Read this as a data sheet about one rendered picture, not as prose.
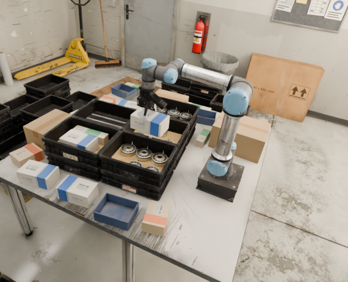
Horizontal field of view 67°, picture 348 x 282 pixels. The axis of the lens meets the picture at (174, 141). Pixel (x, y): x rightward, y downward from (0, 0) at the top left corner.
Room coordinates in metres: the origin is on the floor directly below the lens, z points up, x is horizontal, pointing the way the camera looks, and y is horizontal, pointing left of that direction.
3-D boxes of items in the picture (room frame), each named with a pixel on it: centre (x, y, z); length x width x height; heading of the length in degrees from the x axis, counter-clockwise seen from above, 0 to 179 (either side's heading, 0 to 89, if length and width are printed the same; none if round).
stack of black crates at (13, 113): (2.35, 1.64, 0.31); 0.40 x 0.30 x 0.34; 160
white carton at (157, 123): (1.36, 0.16, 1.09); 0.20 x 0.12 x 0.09; 70
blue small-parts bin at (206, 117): (2.12, -0.25, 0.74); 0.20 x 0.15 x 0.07; 81
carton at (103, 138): (1.46, 0.57, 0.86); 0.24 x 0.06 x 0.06; 76
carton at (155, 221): (0.94, 0.04, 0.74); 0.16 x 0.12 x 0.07; 172
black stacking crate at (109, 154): (1.27, 0.20, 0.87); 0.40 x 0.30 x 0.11; 76
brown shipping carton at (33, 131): (1.57, 0.89, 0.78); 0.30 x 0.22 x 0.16; 159
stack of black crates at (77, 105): (2.60, 1.13, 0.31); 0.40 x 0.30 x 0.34; 160
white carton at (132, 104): (2.09, 0.44, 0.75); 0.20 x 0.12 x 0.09; 83
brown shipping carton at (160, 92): (2.19, 0.09, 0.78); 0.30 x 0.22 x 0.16; 74
